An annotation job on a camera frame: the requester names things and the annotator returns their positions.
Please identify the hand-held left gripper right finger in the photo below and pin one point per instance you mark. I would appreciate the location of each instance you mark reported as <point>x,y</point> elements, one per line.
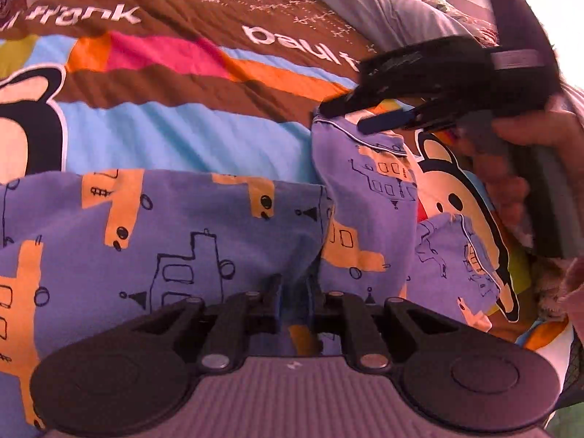
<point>315,308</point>

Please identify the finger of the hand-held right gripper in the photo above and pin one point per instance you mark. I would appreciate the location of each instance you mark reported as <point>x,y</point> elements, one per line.
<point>410,73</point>
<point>388,121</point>

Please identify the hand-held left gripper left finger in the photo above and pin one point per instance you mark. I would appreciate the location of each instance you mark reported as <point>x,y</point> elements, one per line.
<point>273,303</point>

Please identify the blue printed pants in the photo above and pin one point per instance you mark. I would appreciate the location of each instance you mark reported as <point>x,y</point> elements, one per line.
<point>182,219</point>

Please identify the person's right hand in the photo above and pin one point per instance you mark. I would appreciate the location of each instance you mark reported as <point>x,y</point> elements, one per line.
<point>506,187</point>

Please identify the colourful printed blanket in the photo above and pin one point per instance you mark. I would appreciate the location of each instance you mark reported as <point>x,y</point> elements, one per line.
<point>182,114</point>

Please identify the pink cloth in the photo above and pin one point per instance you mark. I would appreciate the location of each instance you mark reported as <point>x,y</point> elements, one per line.
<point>576,301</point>

